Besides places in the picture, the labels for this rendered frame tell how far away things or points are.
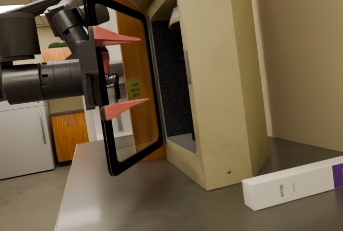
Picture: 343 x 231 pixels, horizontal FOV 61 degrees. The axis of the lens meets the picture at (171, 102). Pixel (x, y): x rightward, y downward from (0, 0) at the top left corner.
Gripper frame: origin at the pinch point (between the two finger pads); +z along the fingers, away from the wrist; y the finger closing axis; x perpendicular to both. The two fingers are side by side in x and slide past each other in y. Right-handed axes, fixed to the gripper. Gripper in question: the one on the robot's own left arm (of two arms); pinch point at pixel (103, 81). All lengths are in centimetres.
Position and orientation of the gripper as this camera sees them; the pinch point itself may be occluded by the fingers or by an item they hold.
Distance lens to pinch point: 73.3
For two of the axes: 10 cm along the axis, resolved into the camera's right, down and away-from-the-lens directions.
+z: 5.3, 8.4, -0.9
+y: -7.9, 5.3, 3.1
